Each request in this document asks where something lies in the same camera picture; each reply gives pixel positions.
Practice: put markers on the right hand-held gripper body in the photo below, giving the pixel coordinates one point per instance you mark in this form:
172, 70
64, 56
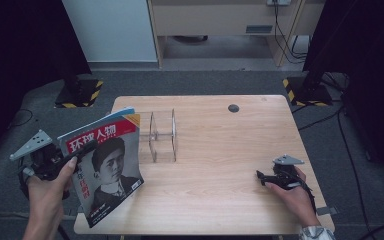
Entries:
285, 175

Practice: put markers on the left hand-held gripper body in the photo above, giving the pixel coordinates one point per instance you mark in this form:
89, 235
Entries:
41, 160

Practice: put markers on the blue-edged magazine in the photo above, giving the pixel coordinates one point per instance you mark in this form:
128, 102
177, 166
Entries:
96, 123

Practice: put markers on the magazine with portrait cover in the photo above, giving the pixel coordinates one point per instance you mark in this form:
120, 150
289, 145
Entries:
113, 173

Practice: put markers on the person's right hand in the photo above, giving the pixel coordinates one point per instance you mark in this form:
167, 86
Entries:
296, 201

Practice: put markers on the person's left hand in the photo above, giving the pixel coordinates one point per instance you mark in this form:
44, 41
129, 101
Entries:
48, 196

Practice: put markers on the grey tape strip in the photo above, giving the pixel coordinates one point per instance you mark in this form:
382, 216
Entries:
326, 211

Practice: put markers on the striped stand base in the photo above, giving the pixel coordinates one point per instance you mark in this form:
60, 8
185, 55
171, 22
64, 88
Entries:
308, 93
80, 93

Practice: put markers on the dark round table grommet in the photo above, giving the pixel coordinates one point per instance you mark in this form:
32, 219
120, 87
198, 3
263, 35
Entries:
233, 108

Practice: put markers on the clear acrylic file rack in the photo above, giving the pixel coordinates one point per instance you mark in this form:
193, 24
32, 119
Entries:
161, 136

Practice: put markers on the black curtain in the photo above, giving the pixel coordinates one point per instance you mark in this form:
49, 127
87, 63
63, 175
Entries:
366, 50
20, 50

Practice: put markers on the white cabinet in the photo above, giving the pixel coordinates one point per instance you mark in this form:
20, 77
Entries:
110, 30

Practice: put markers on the light wooden desk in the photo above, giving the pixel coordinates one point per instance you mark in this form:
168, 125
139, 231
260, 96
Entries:
213, 20

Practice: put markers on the white power strip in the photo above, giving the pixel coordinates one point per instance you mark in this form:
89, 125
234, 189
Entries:
279, 2

